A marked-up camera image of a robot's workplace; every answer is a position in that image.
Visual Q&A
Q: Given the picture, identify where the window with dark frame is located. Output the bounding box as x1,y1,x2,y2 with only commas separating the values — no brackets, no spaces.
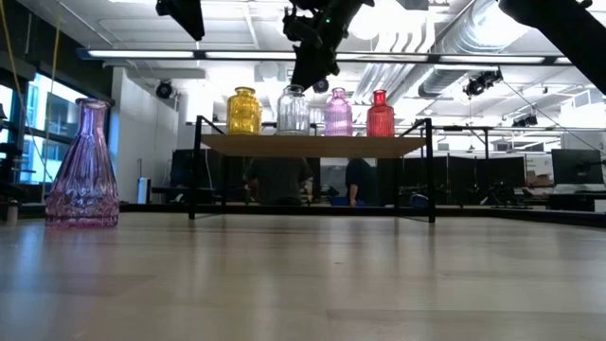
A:
0,70,115,200

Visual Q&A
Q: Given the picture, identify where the clear ribbed glass jar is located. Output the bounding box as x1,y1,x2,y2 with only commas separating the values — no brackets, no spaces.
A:
276,84,312,136

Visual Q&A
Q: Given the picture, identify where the black background desk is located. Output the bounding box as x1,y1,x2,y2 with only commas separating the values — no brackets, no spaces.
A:
513,187,606,213

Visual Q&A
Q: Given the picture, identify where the silver ventilation duct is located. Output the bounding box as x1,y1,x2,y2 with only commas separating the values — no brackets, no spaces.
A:
416,0,534,99

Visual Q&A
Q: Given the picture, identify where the wooden shelf with black legs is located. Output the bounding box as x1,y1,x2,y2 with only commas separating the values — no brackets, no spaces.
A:
187,115,437,224

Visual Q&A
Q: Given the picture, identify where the purple ribbed glass bottle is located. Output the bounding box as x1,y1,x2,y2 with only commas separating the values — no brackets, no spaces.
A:
323,86,354,137

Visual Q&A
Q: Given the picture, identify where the purple conical glass vase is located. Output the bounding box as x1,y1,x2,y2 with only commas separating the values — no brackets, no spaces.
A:
45,98,120,228

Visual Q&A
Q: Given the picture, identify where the black computer monitor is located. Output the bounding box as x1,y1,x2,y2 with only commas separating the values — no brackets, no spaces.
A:
551,149,605,186

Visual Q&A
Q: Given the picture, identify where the yellow hanging cord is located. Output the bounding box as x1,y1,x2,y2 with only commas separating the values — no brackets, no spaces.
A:
0,0,62,203

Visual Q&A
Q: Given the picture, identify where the long ceiling light rail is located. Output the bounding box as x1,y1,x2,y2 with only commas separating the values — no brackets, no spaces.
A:
75,46,583,67

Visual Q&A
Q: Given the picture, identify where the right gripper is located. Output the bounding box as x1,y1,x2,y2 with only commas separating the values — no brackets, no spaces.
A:
282,0,375,91

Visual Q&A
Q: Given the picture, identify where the large yellow ribbed glass jar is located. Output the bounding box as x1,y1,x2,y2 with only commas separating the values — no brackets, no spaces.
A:
225,86,263,136

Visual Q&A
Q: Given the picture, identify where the person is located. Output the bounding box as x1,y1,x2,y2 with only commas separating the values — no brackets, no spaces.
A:
344,158,375,207
243,157,314,207

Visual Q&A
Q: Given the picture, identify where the white cylindrical bin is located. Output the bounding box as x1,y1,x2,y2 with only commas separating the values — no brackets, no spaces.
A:
136,177,152,205

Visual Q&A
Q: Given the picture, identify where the small red glass bottle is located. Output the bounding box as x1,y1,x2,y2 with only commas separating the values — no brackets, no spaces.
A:
365,89,396,138

